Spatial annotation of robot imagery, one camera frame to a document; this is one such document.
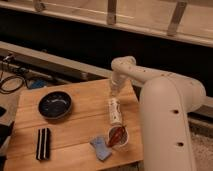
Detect dark blue bowl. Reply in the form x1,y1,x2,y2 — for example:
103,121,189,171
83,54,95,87
38,91,72,119

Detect black white striped block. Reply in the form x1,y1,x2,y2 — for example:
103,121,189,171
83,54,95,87
36,128,51,161

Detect blue box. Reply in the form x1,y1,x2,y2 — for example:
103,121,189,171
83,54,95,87
29,79,46,89

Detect metal rail bracket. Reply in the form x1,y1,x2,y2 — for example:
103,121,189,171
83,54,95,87
106,0,117,25
33,0,46,12

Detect blue sponge cloth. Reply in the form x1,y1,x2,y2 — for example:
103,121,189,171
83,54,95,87
90,136,112,162

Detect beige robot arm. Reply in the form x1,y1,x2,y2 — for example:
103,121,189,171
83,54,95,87
110,56,206,171

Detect black cable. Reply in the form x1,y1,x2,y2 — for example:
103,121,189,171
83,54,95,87
0,66,29,95

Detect white plastic bottle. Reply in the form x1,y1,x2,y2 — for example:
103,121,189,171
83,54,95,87
108,98,122,125

